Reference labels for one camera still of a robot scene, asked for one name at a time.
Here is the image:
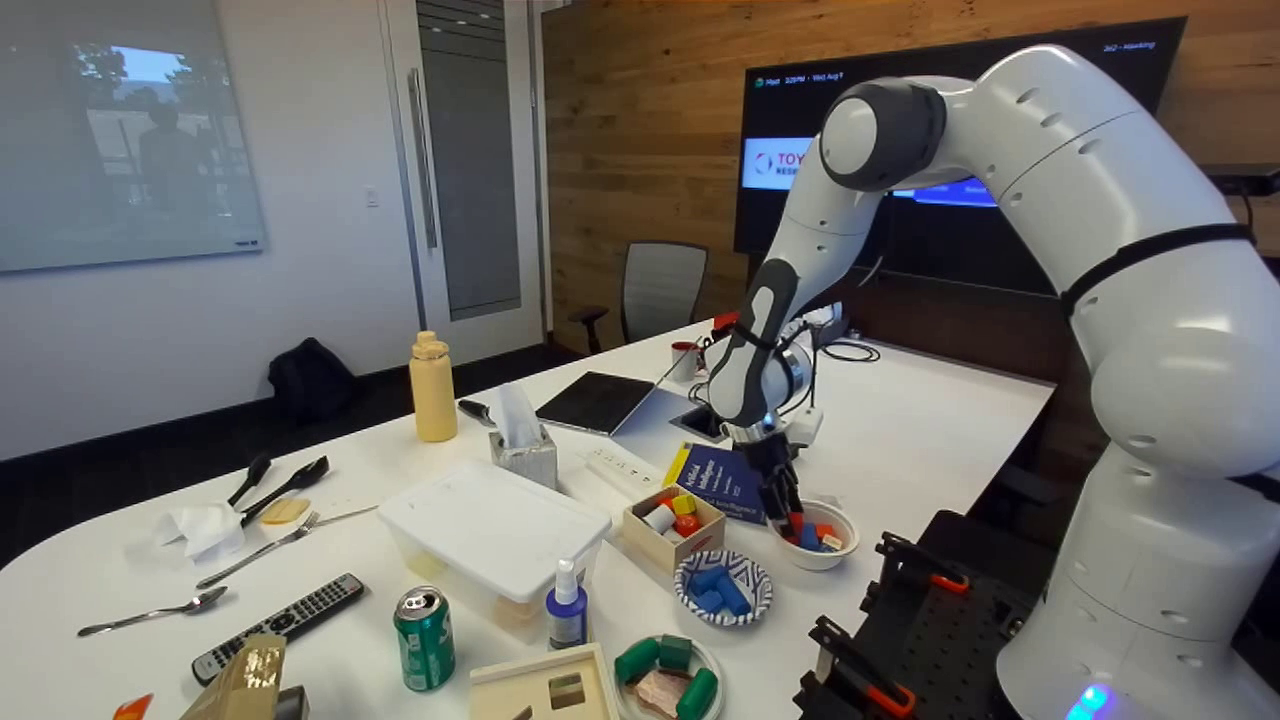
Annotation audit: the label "glass door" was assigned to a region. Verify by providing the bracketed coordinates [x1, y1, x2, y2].
[382, 0, 550, 365]

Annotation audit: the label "white bowl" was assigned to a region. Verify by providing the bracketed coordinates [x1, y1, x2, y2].
[770, 494, 863, 577]

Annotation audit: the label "wall whiteboard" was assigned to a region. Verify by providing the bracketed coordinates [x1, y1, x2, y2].
[0, 0, 272, 275]

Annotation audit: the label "long silver spoon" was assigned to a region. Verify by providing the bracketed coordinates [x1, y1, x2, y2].
[195, 501, 378, 590]

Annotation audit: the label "blue and orange book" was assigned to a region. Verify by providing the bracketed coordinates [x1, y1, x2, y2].
[661, 438, 774, 528]

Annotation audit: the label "tan elongated tool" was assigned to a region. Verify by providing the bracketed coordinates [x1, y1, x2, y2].
[177, 628, 311, 720]

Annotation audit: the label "grey tissue box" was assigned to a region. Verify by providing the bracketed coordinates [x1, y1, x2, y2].
[484, 383, 559, 491]

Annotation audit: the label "black wall monitor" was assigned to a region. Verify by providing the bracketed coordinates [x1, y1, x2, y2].
[733, 17, 1191, 290]

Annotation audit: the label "tan round spoon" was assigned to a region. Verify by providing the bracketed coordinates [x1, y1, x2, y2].
[256, 491, 314, 532]

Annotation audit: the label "black clamp orange tips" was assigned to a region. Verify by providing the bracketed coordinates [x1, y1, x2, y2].
[870, 528, 977, 602]
[808, 612, 924, 720]

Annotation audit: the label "small white device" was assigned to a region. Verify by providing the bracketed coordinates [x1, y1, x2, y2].
[794, 300, 851, 350]

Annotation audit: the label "black remote control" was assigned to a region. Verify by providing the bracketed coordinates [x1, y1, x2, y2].
[186, 570, 371, 686]

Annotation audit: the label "black flat pad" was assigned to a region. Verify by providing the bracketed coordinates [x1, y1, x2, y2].
[673, 397, 733, 444]

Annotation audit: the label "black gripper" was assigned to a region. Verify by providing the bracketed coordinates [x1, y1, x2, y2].
[734, 423, 811, 528]

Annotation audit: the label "beige bottle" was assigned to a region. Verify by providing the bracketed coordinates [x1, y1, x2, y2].
[404, 329, 461, 446]

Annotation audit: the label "wooden shape sorter cube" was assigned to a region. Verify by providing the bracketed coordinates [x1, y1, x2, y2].
[469, 639, 623, 720]

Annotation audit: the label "green drink can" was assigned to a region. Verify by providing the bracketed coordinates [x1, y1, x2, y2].
[391, 582, 461, 695]

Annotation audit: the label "grey office chair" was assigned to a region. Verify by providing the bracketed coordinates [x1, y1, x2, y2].
[576, 241, 712, 350]

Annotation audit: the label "red object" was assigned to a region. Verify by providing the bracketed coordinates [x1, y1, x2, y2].
[673, 311, 742, 357]

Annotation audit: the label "black bag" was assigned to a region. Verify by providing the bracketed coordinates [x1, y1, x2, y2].
[263, 335, 359, 423]

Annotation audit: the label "green cylinder block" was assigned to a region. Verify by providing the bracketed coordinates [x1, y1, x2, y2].
[677, 664, 718, 720]
[610, 636, 663, 686]

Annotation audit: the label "blue patterned paper plate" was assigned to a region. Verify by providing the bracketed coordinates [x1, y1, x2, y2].
[673, 547, 774, 631]

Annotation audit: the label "clear plastic cup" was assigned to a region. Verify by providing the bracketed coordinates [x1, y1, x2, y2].
[164, 494, 252, 564]

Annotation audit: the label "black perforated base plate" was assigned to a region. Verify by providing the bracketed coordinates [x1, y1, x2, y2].
[791, 511, 1070, 720]

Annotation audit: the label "small white plate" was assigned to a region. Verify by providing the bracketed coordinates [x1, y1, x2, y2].
[607, 628, 733, 720]

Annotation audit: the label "long blue block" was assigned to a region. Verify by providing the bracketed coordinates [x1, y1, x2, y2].
[714, 570, 759, 620]

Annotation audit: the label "blue spray bottle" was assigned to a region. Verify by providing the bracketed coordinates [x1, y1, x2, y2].
[540, 556, 591, 650]

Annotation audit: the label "black spoon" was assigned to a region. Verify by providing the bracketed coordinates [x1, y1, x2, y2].
[235, 453, 331, 528]
[224, 453, 274, 509]

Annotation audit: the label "white flat remote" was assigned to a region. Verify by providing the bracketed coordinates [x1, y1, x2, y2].
[584, 444, 668, 501]

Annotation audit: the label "thin black looped cable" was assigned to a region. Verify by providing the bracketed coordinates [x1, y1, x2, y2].
[821, 335, 882, 366]

